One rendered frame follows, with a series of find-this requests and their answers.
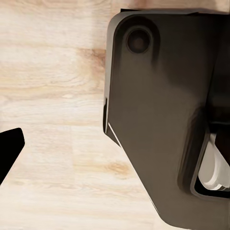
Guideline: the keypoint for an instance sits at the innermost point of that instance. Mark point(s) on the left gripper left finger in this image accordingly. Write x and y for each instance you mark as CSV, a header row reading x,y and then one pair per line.
x,y
11,144

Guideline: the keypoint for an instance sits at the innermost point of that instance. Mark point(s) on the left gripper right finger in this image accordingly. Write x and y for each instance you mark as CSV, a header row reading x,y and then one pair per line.
x,y
222,142

